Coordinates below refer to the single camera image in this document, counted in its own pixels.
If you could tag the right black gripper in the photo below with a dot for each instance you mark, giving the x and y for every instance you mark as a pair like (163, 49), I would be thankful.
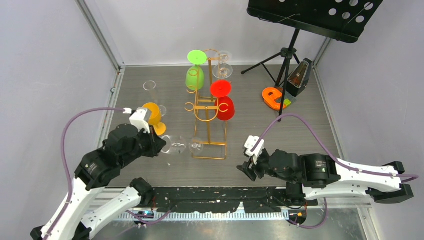
(247, 168)

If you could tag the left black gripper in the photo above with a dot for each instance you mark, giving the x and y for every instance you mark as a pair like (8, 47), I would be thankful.
(157, 143)

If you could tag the clear wine glass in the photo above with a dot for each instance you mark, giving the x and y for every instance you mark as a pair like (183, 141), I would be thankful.
(177, 145)
(222, 71)
(152, 89)
(223, 56)

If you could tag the yellow wine glass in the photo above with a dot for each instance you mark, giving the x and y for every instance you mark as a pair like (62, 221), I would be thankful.
(155, 118)

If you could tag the gold wire glass rack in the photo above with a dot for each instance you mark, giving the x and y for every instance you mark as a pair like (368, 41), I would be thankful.
(204, 110)

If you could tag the clear wine glass front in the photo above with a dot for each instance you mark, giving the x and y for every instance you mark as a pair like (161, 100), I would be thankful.
(152, 89)

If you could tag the green wine glass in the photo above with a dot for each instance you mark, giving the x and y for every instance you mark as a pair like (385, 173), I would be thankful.
(195, 76)

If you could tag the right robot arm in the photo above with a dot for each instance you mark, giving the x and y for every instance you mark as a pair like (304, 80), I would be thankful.
(314, 176)

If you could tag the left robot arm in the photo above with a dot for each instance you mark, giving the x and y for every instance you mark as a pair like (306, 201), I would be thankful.
(124, 145)

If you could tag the red wine glass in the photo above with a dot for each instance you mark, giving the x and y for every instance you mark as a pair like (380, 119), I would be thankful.
(221, 89)

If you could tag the clear wine glass back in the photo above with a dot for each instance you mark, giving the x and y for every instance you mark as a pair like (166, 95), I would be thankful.
(223, 56)

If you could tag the green toy brick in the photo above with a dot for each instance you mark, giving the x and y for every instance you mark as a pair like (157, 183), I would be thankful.
(286, 103)

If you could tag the orange toy track piece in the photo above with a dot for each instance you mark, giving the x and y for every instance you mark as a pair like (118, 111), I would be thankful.
(272, 97)

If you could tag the black metronome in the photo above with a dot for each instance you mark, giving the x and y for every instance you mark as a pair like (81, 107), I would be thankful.
(299, 78)

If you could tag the black music stand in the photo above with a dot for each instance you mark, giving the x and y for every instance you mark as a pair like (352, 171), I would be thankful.
(340, 20)

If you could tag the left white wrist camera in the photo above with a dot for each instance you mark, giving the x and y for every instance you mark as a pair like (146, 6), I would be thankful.
(139, 118)

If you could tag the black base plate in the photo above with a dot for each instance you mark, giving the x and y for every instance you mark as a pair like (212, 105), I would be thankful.
(220, 200)

